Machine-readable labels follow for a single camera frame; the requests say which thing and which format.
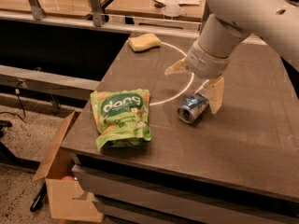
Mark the metal bracket post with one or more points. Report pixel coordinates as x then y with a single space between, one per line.
97 13
37 10

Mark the silver blue redbull can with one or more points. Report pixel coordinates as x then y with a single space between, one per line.
192 107

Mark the left metal bracket post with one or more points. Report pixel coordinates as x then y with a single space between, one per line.
37 10

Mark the cardboard box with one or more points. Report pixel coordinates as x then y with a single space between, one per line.
67 199

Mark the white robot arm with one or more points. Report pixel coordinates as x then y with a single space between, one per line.
225 25

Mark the white face mask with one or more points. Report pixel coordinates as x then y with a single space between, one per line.
172 11

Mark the green snack chip bag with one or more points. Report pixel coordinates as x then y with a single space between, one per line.
121 118

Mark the orange ball in box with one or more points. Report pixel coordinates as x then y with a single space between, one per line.
68 178

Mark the yellow sponge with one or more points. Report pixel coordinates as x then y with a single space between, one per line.
144 42

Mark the middle metal bracket post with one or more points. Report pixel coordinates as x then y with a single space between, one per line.
97 13

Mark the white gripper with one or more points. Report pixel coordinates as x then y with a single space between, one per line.
206 63

